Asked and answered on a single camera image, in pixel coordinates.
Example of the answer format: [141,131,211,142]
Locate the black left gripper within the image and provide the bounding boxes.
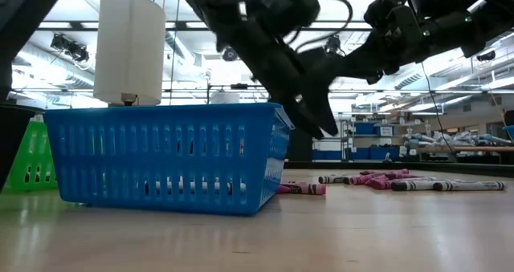
[212,0,339,140]

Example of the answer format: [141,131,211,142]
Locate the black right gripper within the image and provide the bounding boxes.
[305,22,463,84]

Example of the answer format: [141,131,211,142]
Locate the blue plastic basket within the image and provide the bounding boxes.
[500,124,514,144]
[43,102,296,217]

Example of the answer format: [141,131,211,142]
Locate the black plastic basket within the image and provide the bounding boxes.
[0,105,44,193]

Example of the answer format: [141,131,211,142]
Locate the black panel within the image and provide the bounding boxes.
[285,129,314,163]

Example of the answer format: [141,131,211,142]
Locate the blue storage bin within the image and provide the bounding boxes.
[354,122,381,136]
[347,146,401,161]
[312,149,343,161]

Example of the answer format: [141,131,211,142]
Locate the light pink crayon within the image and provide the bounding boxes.
[276,182,328,196]

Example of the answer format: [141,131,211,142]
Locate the white bucket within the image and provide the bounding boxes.
[210,91,241,104]

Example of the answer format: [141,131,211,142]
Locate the grey plastic-wrapped items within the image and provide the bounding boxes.
[402,130,513,148]

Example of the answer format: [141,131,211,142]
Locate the wooden workbench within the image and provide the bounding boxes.
[417,144,514,154]

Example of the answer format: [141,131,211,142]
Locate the white cylinder table lamp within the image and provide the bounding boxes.
[92,0,167,108]

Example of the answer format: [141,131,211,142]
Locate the black overhead rig beam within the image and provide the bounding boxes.
[35,20,374,35]

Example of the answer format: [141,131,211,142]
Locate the green plastic basket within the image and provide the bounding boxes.
[4,114,59,193]

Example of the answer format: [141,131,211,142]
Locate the black ceiling-mounted camera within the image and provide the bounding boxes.
[475,50,497,63]
[50,33,90,63]
[222,46,239,63]
[324,35,343,55]

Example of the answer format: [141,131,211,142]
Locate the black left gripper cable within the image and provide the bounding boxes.
[292,0,354,53]

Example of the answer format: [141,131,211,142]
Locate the silver ventilation duct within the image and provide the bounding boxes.
[15,43,96,89]
[395,51,514,91]

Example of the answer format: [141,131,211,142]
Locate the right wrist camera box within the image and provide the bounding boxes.
[363,0,427,39]

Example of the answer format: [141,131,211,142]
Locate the black aluminium table frame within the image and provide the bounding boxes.
[284,160,514,179]

